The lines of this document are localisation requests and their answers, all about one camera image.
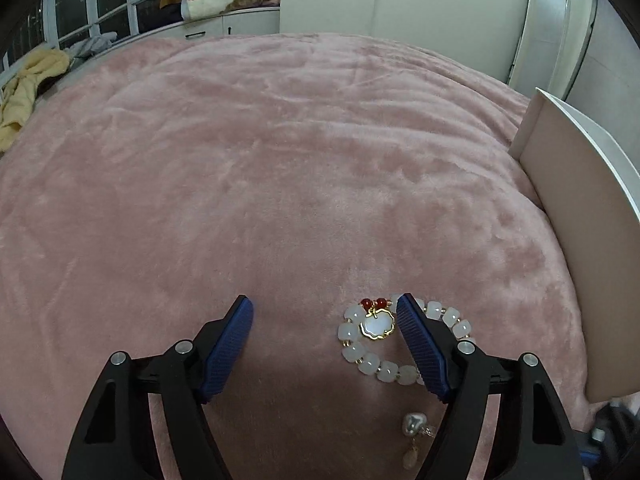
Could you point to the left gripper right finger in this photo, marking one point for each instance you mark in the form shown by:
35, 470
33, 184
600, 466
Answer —
533, 437

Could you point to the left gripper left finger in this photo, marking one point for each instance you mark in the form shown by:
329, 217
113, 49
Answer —
114, 438

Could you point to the white plastic storage bin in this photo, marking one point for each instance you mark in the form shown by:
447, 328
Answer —
589, 189

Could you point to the pink plush bed blanket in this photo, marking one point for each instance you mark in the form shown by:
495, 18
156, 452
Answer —
304, 172

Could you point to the yellow blanket on bench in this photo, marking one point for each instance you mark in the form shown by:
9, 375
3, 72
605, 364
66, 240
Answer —
19, 94

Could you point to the grey clothes pile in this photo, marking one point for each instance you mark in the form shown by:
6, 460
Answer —
92, 46

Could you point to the white window bench cabinets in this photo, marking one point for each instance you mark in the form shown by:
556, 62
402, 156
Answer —
263, 20

